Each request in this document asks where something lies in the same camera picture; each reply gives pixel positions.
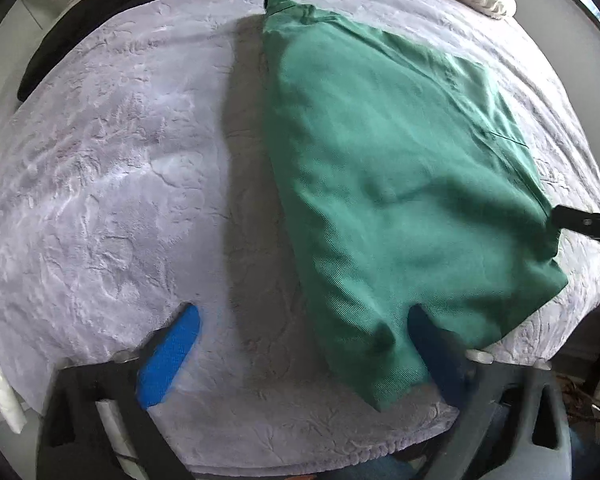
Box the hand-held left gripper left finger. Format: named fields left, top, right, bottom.
left=35, top=304, right=202, bottom=480

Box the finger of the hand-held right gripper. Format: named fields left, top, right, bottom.
left=545, top=204, right=600, bottom=250

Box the green shirt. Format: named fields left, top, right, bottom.
left=261, top=0, right=568, bottom=413

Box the black garment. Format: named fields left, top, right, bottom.
left=17, top=0, right=193, bottom=103

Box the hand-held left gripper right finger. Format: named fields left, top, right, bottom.
left=407, top=305, right=573, bottom=480

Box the lavender textured blanket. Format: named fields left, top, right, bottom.
left=0, top=0, right=600, bottom=473

